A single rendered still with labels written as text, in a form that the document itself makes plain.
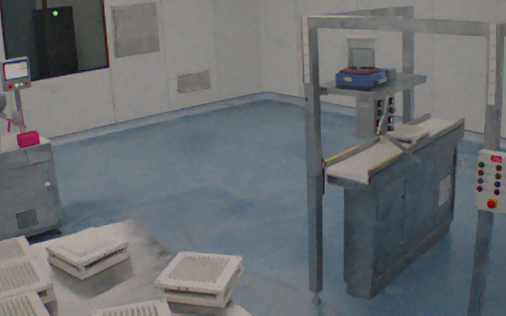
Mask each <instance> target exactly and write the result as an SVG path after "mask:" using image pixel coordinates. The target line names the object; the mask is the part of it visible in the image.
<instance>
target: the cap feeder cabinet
mask: <svg viewBox="0 0 506 316"><path fill-rule="evenodd" d="M17 134H20V133H16V134H11V135H7V136H2V137H0V242H1V241H5V240H8V239H11V238H17V237H21V236H25V238H26V237H28V236H31V235H37V234H40V233H43V232H46V231H48V230H52V229H54V230H55V229H56V230H57V234H59V235H60V234H61V231H59V228H61V227H63V223H64V221H63V215H62V209H61V203H60V198H59V192H58V186H57V180H56V174H55V168H54V162H53V149H52V141H51V140H50V141H49V140H47V139H45V138H44V137H42V136H40V135H39V138H40V143H38V144H34V145H29V146H25V147H21V146H18V145H17V141H16V137H17V136H16V135H17Z"/></svg>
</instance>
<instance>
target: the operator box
mask: <svg viewBox="0 0 506 316"><path fill-rule="evenodd" d="M491 155H496V156H502V158H501V163H498V162H493V161H491ZM480 161H482V162H484V163H485V167H484V168H482V169H481V168H480V167H479V166H478V168H477V180H478V179H479V178H482V179H483V180H484V182H483V183H482V184H479V183H478V182H477V183H476V197H475V209H478V210H482V211H483V210H487V211H490V212H495V213H499V214H502V215H506V186H505V185H506V178H505V176H506V153H505V152H499V151H493V150H487V149H481V150H480V151H479V153H478V164H479V162H480ZM486 165H487V166H488V165H489V166H488V167H487V166H486ZM496 165H501V166H502V170H501V171H500V172H498V171H496V169H495V167H496ZM493 166H494V167H493ZM492 167H493V168H492ZM503 168H504V169H503ZM479 170H483V171H484V176H482V177H479V175H478V171H479ZM485 173H486V175H485ZM487 173H488V174H491V175H490V176H489V175H488V174H487ZM496 173H500V174H501V175H502V176H503V175H504V176H503V177H502V176H501V178H500V179H496V178H495V174H496ZM497 180H499V181H500V183H501V186H500V187H498V188H497V187H495V186H494V182H495V181H497ZM487 181H488V183H487ZM503 184H505V185H503ZM478 185H481V186H482V187H483V191H482V192H478V190H477V186H478ZM502 185H503V186H502ZM484 188H485V189H487V190H488V189H489V191H487V190H485V189H484ZM495 189H498V190H499V191H500V194H499V195H498V196H496V195H494V193H493V191H494V190H495ZM490 190H491V191H490ZM501 192H503V193H504V194H505V195H504V194H503V193H502V194H501ZM491 197H494V198H496V199H497V200H498V206H497V207H496V208H492V209H491V208H489V207H487V200H488V199H489V198H491ZM499 203H500V205H499ZM501 204H503V205H501Z"/></svg>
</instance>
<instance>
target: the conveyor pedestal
mask: <svg viewBox="0 0 506 316"><path fill-rule="evenodd" d="M457 153H458V141H457V142H455V147H454V148H453V145H451V146H450V147H448V148H446V149H444V151H442V152H440V153H439V154H437V155H435V156H434V157H432V158H431V159H430V160H428V161H426V166H424V167H422V164H421V165H419V166H417V167H416V168H415V169H413V170H412V171H410V172H408V173H406V174H405V175H403V176H401V177H400V178H398V179H396V180H395V181H393V182H392V183H391V184H389V186H387V187H386V188H384V193H383V194H381V195H379V191H378V192H377V193H375V194H370V193H365V192H361V191H356V190H352V189H348V188H344V229H343V254H344V280H343V282H347V293H349V294H352V295H354V296H357V297H362V298H364V299H367V300H371V299H372V298H373V297H374V296H376V295H377V294H378V293H379V292H380V291H381V290H383V289H384V288H385V287H386V286H387V285H389V284H390V283H391V282H392V281H393V280H394V279H396V278H397V277H398V276H399V275H400V274H402V273H403V272H404V271H405V270H406V269H407V268H409V267H410V266H411V265H412V264H413V263H414V262H415V261H416V260H417V259H418V258H419V257H421V256H422V255H423V254H424V253H425V252H426V251H428V250H429V249H430V248H431V247H432V246H434V245H435V244H436V243H437V241H438V240H440V239H441V238H442V237H443V236H444V235H446V234H447V233H448V232H449V231H450V223H451V222H452V221H453V220H454V207H455V190H456V171H457Z"/></svg>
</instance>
